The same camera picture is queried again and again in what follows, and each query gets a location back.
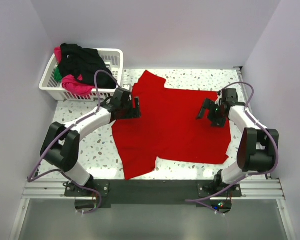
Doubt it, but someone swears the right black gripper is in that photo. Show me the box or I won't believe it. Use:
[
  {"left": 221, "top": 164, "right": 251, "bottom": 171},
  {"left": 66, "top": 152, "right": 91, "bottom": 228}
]
[{"left": 195, "top": 98, "right": 226, "bottom": 129}]

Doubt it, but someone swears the red t shirt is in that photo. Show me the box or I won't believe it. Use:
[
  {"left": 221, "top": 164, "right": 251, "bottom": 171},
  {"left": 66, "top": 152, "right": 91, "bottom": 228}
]
[{"left": 112, "top": 70, "right": 232, "bottom": 180}]

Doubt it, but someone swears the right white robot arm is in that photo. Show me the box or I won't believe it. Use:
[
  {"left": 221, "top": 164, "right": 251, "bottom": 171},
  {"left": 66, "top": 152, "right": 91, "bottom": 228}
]
[{"left": 197, "top": 88, "right": 279, "bottom": 197}]

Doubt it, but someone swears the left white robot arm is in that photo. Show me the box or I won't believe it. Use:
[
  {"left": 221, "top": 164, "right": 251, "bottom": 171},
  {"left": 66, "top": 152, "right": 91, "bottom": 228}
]
[{"left": 40, "top": 87, "right": 142, "bottom": 196}]

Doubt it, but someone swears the white plastic laundry basket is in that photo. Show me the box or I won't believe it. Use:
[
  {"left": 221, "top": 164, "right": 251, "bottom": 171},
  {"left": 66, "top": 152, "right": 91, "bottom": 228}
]
[{"left": 38, "top": 48, "right": 124, "bottom": 104}]

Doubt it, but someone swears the pink t shirt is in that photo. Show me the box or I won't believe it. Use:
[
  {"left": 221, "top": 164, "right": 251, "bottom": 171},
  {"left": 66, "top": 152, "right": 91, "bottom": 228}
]
[{"left": 53, "top": 46, "right": 97, "bottom": 96}]

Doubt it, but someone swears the black t shirt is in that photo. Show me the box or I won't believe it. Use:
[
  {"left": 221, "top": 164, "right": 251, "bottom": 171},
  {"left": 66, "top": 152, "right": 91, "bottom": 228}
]
[{"left": 58, "top": 43, "right": 117, "bottom": 89}]

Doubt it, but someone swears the green t shirt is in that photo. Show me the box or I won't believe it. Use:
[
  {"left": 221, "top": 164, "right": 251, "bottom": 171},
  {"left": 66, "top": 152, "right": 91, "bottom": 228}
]
[{"left": 53, "top": 66, "right": 63, "bottom": 83}]

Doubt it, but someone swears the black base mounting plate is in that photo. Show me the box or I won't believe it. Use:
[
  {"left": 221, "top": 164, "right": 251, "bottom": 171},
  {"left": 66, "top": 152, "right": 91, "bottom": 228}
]
[{"left": 63, "top": 179, "right": 227, "bottom": 211}]

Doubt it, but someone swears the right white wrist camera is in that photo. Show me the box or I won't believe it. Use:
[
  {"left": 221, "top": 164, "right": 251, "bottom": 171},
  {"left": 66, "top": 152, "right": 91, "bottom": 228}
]
[{"left": 215, "top": 90, "right": 224, "bottom": 106}]

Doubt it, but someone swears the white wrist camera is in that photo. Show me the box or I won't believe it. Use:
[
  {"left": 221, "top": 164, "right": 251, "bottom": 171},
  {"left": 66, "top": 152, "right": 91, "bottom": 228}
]
[
  {"left": 122, "top": 84, "right": 133, "bottom": 92},
  {"left": 215, "top": 90, "right": 224, "bottom": 106}
]

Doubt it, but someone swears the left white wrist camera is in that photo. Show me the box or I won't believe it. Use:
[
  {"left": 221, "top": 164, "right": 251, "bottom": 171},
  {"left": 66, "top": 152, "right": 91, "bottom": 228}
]
[{"left": 122, "top": 84, "right": 133, "bottom": 92}]

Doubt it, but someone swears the aluminium frame rail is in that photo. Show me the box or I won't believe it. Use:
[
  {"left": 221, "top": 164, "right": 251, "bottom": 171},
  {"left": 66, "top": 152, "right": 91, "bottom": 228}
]
[{"left": 21, "top": 178, "right": 286, "bottom": 200}]

